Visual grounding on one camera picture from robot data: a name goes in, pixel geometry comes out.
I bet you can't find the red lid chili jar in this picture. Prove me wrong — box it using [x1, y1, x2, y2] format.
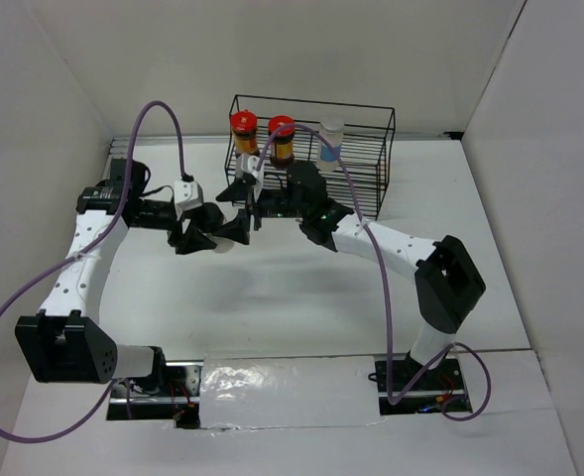
[268, 115, 295, 169]

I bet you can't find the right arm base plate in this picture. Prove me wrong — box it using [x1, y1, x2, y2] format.
[370, 352, 471, 416]

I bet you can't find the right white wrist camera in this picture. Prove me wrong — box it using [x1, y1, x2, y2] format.
[235, 153, 265, 201]

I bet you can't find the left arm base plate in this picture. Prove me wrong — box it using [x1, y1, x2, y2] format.
[106, 361, 203, 429]

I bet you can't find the white taped cover sheet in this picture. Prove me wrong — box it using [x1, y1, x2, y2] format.
[199, 353, 385, 430]

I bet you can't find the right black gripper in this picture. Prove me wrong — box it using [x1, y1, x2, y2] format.
[211, 178, 308, 246]

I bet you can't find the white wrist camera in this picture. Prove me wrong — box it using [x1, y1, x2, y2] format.
[235, 153, 265, 201]
[174, 180, 204, 213]

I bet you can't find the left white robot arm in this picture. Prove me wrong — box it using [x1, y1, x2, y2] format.
[15, 159, 224, 396]

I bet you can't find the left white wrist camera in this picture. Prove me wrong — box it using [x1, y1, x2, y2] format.
[174, 180, 204, 213]

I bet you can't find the white bottle blue label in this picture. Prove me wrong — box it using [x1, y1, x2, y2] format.
[316, 117, 345, 173]

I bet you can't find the black wire shelf rack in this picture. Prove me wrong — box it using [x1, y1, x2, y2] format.
[224, 94, 396, 219]

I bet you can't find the purple cable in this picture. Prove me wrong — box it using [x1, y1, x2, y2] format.
[254, 123, 494, 422]
[0, 101, 193, 442]

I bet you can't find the black cap pellet bottle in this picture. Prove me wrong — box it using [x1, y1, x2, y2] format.
[192, 202, 234, 254]

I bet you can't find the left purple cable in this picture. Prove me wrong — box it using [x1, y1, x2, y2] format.
[0, 101, 193, 442]

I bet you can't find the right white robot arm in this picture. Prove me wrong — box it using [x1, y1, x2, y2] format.
[215, 163, 486, 389]

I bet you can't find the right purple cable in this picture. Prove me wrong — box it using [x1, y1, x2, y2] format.
[254, 123, 494, 422]

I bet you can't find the red lid sauce jar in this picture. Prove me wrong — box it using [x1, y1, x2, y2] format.
[230, 110, 260, 157]

